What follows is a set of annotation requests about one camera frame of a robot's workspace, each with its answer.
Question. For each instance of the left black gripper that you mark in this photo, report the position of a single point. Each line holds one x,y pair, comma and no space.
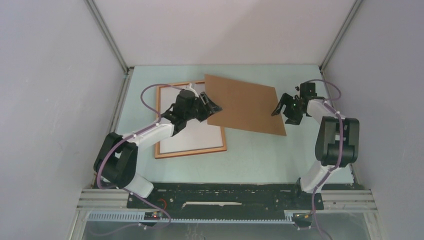
211,108

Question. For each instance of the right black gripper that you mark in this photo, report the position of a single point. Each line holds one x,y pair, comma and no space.
293,119

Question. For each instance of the sunset photo print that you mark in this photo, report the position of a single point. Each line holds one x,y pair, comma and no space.
198,136

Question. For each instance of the wooden picture frame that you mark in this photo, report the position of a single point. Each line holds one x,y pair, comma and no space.
224,145

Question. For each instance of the brown cardboard backing board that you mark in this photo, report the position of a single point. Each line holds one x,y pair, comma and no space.
245,106

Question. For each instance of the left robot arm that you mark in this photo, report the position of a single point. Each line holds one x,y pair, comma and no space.
117,159

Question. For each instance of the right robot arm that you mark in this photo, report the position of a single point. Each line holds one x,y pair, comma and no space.
337,143

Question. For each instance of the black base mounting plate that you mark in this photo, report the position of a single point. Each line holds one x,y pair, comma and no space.
222,201

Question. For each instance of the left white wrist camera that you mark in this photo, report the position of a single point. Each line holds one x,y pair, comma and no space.
192,88

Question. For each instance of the right corner aluminium post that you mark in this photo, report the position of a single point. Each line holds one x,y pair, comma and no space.
341,33

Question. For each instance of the corner aluminium post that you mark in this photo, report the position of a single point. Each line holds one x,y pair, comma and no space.
105,31
341,33

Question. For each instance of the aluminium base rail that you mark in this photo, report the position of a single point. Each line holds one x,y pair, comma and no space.
334,201

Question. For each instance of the left corner aluminium post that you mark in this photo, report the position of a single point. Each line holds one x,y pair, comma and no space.
105,31

